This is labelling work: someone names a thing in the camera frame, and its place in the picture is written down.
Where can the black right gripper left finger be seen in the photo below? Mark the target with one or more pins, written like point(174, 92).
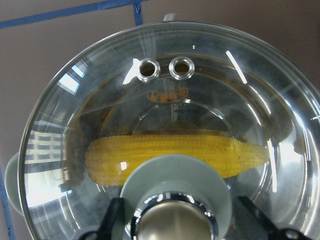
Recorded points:
point(112, 225)

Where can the yellow corn cob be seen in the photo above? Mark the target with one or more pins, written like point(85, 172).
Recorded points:
point(111, 159)

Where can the pale green cooking pot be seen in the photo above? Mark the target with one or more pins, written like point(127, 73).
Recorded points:
point(12, 180)

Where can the glass pot lid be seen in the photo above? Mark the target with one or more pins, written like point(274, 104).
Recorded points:
point(175, 180)

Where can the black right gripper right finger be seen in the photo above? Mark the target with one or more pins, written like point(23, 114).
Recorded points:
point(272, 231)

